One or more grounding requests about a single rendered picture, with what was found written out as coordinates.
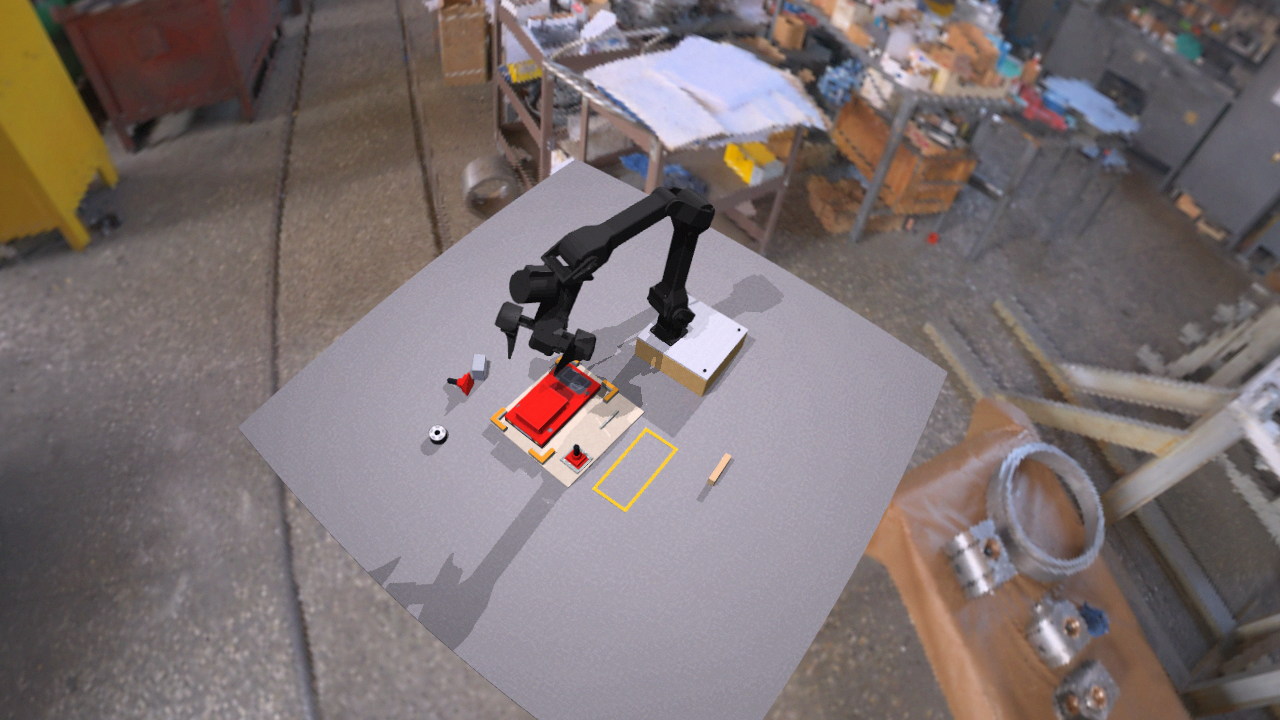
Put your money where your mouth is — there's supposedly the tan wooden bar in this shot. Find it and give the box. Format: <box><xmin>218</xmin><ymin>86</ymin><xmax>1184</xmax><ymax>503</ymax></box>
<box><xmin>707</xmin><ymin>454</ymin><xmax>732</xmax><ymax>486</ymax></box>

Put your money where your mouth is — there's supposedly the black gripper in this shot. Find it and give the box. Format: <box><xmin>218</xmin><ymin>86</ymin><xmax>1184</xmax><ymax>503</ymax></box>
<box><xmin>494</xmin><ymin>301</ymin><xmax>596</xmax><ymax>377</ymax></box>

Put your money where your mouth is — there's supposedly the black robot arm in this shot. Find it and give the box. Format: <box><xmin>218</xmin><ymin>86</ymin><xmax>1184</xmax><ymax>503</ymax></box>
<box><xmin>509</xmin><ymin>186</ymin><xmax>716</xmax><ymax>356</ymax></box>

